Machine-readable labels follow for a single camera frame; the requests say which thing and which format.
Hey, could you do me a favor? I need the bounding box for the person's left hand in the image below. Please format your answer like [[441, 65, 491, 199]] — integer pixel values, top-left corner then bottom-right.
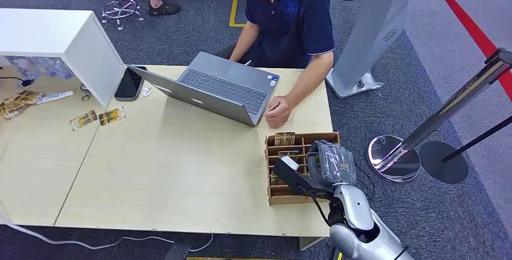
[[264, 95, 296, 129]]

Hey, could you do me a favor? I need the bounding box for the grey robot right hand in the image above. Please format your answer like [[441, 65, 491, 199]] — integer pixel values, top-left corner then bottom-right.
[[307, 139, 357, 191]]

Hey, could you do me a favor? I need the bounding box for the gold printed card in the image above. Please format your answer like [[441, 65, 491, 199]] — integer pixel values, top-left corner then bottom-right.
[[278, 150, 300, 163], [69, 110, 99, 132], [274, 132, 296, 147], [98, 106, 127, 127]]

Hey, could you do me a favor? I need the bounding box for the wooden card organizer box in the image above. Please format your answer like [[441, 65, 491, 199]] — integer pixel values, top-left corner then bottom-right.
[[264, 131, 341, 206]]

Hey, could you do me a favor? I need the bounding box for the seated person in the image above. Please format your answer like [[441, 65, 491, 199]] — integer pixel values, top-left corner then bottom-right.
[[228, 0, 336, 129]]

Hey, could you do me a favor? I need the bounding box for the grey laptop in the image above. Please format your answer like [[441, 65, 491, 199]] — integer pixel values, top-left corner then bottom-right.
[[127, 51, 281, 128]]

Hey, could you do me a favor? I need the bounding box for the table leg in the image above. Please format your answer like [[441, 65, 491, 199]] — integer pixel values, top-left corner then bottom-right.
[[298, 236, 327, 252]]

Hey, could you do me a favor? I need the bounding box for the grey kiosk stand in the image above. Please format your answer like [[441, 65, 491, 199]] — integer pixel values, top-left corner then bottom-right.
[[325, 0, 429, 100]]

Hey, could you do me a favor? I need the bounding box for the black smartphone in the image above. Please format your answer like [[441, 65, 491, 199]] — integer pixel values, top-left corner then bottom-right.
[[114, 65, 148, 103]]

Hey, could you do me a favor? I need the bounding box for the chrome chair base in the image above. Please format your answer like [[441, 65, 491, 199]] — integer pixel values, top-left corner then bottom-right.
[[100, 0, 145, 31]]

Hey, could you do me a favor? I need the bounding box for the white plastic packet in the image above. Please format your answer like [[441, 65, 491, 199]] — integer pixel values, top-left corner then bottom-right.
[[36, 90, 75, 106]]

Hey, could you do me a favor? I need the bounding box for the white shelf unit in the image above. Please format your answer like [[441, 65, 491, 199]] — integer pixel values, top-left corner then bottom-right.
[[0, 8, 127, 108]]

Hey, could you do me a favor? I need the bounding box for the pack of water bottles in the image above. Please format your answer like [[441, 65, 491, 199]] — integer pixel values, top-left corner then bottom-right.
[[5, 55, 75, 81]]

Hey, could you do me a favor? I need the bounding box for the pile of gold cards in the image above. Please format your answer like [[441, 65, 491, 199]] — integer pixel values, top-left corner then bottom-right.
[[0, 90, 45, 121]]

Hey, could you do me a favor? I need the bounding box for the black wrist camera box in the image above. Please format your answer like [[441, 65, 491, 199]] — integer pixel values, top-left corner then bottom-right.
[[273, 155, 321, 197]]

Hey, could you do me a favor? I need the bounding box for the black robot wrist cable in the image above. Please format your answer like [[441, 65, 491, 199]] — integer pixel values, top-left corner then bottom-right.
[[298, 186, 333, 227]]

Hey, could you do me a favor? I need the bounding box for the black stanchion post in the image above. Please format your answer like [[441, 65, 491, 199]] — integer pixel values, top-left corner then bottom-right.
[[418, 116, 512, 185]]

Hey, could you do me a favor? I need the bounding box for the chrome stanchion post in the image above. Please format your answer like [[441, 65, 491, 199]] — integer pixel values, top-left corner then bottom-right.
[[366, 48, 512, 183]]

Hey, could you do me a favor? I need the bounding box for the white power cable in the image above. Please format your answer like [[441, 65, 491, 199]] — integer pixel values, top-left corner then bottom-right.
[[0, 210, 215, 253]]

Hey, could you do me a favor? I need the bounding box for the black cable with plug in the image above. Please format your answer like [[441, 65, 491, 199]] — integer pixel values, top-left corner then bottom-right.
[[0, 75, 35, 88]]

